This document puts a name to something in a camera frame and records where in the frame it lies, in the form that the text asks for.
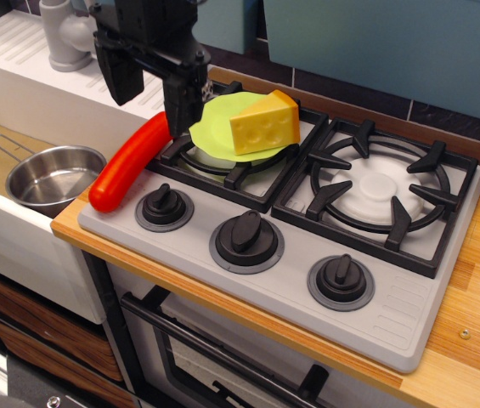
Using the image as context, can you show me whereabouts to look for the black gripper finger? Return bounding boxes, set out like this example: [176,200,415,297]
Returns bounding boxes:
[163,76,204,137]
[95,42,144,105]

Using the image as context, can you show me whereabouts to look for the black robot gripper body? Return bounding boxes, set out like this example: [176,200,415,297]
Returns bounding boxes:
[88,0,215,101]

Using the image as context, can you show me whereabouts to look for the yellow toy cheese wedge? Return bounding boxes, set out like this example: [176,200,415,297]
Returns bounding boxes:
[229,90,301,156]

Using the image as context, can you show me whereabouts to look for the light green plastic plate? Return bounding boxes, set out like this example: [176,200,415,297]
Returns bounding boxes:
[189,92,289,162]

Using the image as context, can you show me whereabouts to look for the red toy sausage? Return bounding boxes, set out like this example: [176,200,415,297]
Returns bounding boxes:
[88,112,172,213]

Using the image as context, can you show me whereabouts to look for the white toy sink unit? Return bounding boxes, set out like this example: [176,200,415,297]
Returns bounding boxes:
[0,11,163,324]

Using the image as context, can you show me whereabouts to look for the small stainless steel pot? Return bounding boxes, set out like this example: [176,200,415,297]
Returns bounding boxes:
[0,133,107,218]

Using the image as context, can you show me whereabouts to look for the grey toy faucet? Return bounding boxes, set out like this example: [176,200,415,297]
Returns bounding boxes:
[39,1,96,72]

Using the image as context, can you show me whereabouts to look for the black left burner grate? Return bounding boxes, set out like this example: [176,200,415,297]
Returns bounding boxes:
[147,82,330,213]

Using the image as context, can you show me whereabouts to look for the black burner grate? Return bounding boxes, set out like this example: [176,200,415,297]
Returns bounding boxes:
[147,82,330,213]
[272,120,480,278]

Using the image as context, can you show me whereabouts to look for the black left stove knob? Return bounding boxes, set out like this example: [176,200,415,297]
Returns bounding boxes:
[135,183,195,233]

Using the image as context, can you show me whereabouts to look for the black stove knob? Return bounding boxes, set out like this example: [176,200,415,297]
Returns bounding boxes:
[209,210,285,275]
[135,183,195,233]
[308,254,376,312]

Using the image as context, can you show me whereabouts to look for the black middle stove knob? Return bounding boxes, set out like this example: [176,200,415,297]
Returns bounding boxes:
[209,210,285,275]

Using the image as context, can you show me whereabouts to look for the grey toy stove top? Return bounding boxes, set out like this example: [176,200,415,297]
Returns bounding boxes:
[77,118,480,375]

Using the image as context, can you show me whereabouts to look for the black right burner grate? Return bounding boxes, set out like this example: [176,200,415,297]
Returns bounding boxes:
[272,120,480,278]

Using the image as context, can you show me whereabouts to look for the black right stove knob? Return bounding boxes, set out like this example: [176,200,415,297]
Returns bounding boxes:
[308,254,376,312]

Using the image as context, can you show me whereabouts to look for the wooden drawer fronts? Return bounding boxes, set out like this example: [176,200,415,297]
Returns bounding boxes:
[0,275,135,407]

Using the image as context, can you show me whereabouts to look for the black oven door handle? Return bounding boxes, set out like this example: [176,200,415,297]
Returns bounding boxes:
[120,286,329,407]

